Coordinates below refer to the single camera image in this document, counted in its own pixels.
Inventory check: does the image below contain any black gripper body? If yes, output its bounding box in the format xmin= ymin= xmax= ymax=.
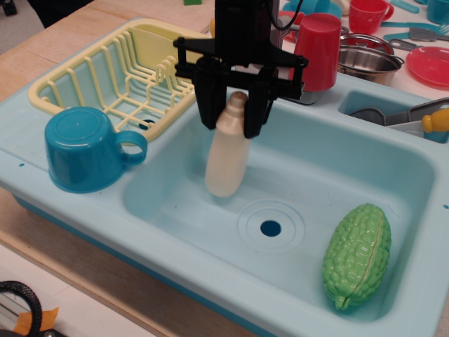
xmin=173 ymin=1 xmax=307 ymax=100

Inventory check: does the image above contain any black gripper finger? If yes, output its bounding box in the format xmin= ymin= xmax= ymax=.
xmin=244 ymin=83 xmax=274 ymax=138
xmin=194 ymin=70 xmax=227 ymax=130

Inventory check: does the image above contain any cream detergent bottle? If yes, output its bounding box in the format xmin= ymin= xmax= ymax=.
xmin=205 ymin=91 xmax=251 ymax=197

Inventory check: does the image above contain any yellow plastic drying rack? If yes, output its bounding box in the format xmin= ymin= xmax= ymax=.
xmin=28 ymin=19 xmax=205 ymax=141

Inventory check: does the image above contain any grey toy faucet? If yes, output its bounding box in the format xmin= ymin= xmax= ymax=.
xmin=270 ymin=25 xmax=324 ymax=105

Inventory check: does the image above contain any teal plastic plate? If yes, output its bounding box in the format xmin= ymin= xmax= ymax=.
xmin=282 ymin=0 xmax=343 ymax=18

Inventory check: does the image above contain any red plastic tumbler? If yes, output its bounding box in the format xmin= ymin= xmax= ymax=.
xmin=294 ymin=13 xmax=341 ymax=93

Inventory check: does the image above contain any stainless steel pot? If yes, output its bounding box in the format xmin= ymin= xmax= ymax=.
xmin=338 ymin=34 xmax=405 ymax=86

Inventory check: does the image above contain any grey toy pan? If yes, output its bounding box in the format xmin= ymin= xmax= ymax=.
xmin=349 ymin=98 xmax=448 ymax=126

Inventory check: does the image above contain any red plastic mug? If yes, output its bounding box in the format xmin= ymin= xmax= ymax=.
xmin=349 ymin=0 xmax=394 ymax=35

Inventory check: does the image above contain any blue plastic mug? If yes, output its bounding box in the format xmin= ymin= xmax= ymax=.
xmin=44 ymin=107 xmax=147 ymax=193

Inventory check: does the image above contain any grey toy spatula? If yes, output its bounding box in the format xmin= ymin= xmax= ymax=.
xmin=384 ymin=27 xmax=448 ymax=51

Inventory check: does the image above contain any red plastic plate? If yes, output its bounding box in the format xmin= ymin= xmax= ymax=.
xmin=406 ymin=46 xmax=448 ymax=88

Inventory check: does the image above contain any green bitter melon toy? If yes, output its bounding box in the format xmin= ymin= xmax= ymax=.
xmin=321 ymin=204 xmax=391 ymax=310

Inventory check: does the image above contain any blue plastic cup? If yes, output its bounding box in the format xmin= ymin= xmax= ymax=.
xmin=427 ymin=0 xmax=449 ymax=24

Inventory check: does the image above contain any teal toy utensil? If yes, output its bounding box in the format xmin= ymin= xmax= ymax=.
xmin=381 ymin=21 xmax=443 ymax=30

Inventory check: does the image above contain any orange tape piece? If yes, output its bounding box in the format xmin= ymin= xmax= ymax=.
xmin=13 ymin=307 xmax=60 ymax=336

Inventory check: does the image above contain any yellow handled toy knife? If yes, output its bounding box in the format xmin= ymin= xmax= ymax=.
xmin=389 ymin=108 xmax=448 ymax=138

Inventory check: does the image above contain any black braided cable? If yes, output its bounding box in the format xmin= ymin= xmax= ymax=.
xmin=0 ymin=281 xmax=43 ymax=333

